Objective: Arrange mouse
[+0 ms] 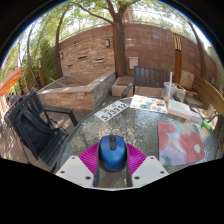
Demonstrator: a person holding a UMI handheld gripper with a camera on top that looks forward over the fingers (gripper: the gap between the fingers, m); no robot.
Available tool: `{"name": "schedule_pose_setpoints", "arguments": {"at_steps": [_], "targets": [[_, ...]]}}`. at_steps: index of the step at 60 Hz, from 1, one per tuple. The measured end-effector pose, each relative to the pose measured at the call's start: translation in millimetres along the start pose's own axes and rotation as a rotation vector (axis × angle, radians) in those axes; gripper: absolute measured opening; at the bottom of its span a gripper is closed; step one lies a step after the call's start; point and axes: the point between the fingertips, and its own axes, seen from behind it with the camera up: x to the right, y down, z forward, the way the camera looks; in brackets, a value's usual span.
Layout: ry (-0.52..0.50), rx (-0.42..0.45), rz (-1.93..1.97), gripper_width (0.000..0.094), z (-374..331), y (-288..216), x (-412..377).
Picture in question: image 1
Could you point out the beige stone slab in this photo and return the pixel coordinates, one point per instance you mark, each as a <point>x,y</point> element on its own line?
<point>187,80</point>

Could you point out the blue computer mouse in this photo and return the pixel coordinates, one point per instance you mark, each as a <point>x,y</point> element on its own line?
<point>112,153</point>

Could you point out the white wall utility box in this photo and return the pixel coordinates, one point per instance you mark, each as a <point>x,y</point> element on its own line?
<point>133,63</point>

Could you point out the dark wooden slatted chair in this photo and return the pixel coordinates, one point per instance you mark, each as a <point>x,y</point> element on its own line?
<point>150,76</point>

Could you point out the white licence plate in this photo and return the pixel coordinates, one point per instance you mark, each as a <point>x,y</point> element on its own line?
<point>111,111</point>

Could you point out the wooden garden lamp post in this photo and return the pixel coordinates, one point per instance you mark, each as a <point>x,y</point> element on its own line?
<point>177,60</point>

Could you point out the slim tree trunk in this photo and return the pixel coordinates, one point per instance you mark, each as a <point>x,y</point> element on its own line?
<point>201,53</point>

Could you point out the black wall lamp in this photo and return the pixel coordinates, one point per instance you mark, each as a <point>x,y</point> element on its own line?
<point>61,55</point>
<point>107,43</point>

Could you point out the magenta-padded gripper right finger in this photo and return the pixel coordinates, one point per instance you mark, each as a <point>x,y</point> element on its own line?
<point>137,160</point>

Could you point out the white concrete planter box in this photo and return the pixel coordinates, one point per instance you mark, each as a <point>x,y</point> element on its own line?
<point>181,93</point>

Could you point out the curved wooden slat bench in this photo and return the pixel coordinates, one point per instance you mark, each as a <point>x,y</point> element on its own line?
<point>208,93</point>

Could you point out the brown wicker chair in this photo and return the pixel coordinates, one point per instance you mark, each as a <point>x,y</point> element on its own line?
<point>219,133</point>

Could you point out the raised stone garden bed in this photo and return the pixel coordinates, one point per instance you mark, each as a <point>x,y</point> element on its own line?
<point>76,96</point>

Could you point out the clear plastic cup with straw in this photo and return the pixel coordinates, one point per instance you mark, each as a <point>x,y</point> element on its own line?
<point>169,91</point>

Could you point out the black plastic chair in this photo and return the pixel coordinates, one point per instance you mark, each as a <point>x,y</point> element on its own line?
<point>30,130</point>

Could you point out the green plastic case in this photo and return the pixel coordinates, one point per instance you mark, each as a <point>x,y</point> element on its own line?
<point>206,125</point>

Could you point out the small white blue booklet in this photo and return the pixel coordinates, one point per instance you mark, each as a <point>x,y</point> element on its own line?
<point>196,118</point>

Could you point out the floral print mouse pad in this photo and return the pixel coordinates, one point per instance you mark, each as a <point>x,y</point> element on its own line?
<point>180,143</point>

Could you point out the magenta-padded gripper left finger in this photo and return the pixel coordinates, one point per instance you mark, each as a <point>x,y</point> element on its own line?
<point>88,160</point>

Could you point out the forked tree trunk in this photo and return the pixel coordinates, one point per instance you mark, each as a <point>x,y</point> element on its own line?
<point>119,50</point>

